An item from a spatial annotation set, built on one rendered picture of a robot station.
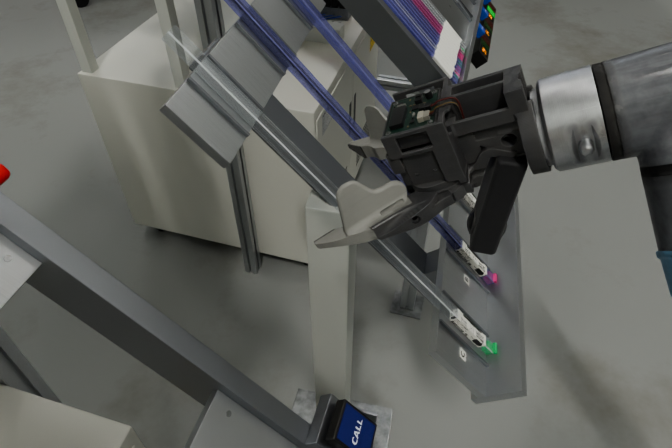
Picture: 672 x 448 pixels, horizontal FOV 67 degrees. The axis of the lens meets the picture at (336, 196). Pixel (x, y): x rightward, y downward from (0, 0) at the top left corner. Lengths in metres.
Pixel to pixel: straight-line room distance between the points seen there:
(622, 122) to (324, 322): 0.57
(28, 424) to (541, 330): 1.29
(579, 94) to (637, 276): 1.51
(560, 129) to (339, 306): 0.49
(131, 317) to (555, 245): 1.59
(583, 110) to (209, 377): 0.37
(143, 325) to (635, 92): 0.40
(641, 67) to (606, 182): 1.80
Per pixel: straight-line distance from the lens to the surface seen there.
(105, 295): 0.45
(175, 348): 0.46
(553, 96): 0.41
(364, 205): 0.43
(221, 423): 0.49
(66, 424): 0.81
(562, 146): 0.41
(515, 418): 1.48
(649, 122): 0.41
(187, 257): 1.76
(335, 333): 0.86
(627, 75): 0.41
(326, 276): 0.75
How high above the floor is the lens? 1.29
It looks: 43 degrees down
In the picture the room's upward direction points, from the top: straight up
